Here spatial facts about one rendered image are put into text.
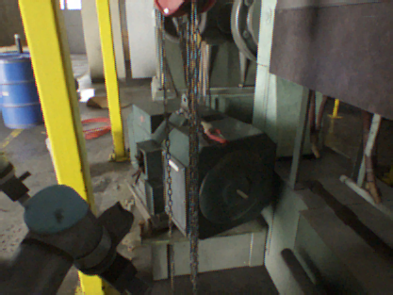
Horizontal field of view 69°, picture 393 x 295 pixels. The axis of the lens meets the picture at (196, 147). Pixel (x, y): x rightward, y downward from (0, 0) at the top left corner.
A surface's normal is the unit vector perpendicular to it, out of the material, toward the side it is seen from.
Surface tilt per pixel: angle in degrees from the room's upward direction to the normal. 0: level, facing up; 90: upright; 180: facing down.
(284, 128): 72
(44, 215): 24
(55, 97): 90
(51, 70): 90
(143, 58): 90
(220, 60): 90
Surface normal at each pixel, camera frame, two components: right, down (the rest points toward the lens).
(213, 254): 0.18, 0.39
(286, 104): 0.17, 0.09
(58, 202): -0.11, -0.68
